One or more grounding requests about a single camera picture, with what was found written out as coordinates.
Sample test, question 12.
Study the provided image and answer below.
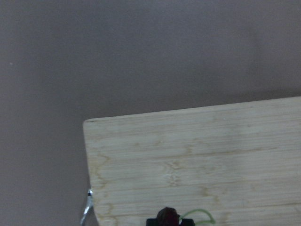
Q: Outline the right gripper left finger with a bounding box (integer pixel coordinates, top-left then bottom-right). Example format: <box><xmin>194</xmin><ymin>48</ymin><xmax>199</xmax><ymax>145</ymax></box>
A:
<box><xmin>146</xmin><ymin>218</ymin><xmax>159</xmax><ymax>226</ymax></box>

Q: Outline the dark red cherry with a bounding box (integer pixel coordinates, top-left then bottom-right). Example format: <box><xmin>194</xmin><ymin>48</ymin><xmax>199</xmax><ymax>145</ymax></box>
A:
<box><xmin>156</xmin><ymin>207</ymin><xmax>216</xmax><ymax>226</ymax></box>

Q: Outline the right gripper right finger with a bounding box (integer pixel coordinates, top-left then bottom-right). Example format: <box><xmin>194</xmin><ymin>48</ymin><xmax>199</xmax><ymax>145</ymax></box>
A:
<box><xmin>180</xmin><ymin>218</ymin><xmax>195</xmax><ymax>226</ymax></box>

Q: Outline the wooden cutting board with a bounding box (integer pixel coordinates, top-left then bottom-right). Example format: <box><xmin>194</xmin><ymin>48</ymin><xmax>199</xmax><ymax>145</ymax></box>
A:
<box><xmin>83</xmin><ymin>97</ymin><xmax>301</xmax><ymax>226</ymax></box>

